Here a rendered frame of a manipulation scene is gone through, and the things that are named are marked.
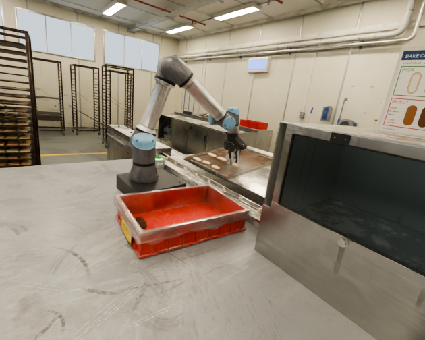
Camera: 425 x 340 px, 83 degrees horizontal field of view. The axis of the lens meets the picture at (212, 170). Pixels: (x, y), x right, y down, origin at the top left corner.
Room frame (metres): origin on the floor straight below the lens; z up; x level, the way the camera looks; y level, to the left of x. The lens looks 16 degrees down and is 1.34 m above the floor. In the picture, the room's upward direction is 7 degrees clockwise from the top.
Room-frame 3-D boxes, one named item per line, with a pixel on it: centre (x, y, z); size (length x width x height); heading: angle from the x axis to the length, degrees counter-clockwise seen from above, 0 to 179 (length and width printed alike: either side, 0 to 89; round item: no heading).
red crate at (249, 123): (5.27, -0.76, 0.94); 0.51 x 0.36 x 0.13; 43
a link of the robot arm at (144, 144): (1.22, 0.37, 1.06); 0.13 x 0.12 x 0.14; 23
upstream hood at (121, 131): (2.39, 0.82, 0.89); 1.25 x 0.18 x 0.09; 39
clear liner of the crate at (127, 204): (0.92, 0.10, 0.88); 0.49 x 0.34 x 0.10; 126
